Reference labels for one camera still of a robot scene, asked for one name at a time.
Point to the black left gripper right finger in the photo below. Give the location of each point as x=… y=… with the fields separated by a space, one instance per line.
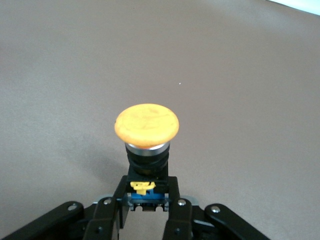
x=180 y=220

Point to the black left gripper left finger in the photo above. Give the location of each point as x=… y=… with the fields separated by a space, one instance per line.
x=100 y=220

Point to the brown table cover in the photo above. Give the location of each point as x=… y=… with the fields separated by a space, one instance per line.
x=75 y=75

